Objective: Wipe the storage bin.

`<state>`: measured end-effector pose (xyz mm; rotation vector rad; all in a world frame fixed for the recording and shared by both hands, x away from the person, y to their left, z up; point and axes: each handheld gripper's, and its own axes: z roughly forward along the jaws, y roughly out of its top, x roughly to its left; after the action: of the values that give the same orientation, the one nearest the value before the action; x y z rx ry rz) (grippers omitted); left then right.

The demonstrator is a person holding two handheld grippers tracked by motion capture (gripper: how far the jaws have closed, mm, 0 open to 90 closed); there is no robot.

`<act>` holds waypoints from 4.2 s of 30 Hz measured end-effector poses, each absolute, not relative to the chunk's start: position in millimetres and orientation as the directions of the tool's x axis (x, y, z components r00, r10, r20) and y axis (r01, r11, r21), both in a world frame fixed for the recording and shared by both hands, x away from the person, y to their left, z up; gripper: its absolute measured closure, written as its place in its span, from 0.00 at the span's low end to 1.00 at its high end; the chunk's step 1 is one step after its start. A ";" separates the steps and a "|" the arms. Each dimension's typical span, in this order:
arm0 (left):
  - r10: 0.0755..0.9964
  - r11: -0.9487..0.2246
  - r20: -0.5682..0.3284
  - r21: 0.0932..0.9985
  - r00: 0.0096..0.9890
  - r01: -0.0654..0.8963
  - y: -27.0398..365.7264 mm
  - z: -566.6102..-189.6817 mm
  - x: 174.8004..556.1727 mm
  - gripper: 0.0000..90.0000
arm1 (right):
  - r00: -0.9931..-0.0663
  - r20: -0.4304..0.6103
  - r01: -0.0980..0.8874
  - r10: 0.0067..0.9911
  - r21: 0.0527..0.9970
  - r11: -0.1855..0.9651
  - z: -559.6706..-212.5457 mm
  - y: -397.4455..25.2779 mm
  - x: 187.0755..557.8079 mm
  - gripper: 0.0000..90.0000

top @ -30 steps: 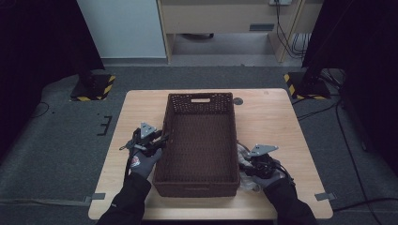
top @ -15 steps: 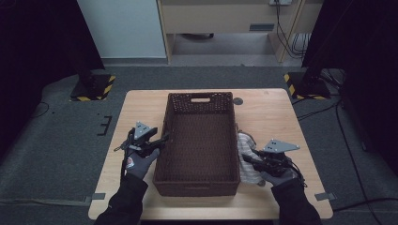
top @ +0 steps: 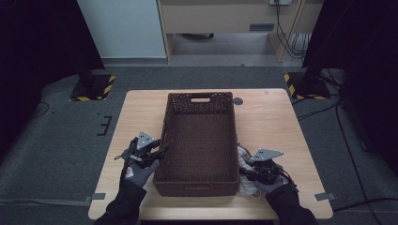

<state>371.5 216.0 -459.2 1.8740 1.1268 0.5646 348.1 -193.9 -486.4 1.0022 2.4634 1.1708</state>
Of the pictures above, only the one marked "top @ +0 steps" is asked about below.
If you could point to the person's right hand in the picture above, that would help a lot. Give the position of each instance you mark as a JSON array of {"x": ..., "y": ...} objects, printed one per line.
[{"x": 272, "y": 188}]

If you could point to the beige cabinet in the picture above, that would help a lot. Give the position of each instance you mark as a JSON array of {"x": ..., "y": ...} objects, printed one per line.
[{"x": 219, "y": 17}]

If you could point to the person's left hand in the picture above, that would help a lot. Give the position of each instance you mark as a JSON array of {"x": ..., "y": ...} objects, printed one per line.
[{"x": 136, "y": 175}]

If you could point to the round black table grommet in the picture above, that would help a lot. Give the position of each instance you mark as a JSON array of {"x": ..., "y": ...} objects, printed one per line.
[{"x": 239, "y": 101}]

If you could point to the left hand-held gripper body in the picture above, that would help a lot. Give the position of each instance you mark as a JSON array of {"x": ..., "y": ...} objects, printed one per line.
[{"x": 142, "y": 154}]

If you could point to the black curtain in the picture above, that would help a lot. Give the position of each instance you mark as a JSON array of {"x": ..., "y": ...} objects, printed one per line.
[
  {"x": 37, "y": 47},
  {"x": 369, "y": 47}
]

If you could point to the white grey cloth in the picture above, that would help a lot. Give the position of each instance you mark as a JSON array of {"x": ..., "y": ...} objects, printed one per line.
[{"x": 244, "y": 156}]

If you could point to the brown woven basket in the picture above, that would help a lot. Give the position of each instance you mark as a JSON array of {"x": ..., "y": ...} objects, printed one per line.
[{"x": 200, "y": 146}]

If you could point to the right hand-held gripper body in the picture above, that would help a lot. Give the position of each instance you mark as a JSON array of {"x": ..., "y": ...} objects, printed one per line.
[{"x": 269, "y": 172}]

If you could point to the black yellow striped stand base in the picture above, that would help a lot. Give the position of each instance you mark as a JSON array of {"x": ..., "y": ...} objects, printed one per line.
[
  {"x": 94, "y": 89},
  {"x": 308, "y": 87}
]

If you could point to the white power strip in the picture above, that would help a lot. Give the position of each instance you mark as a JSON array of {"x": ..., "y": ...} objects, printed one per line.
[{"x": 280, "y": 2}]

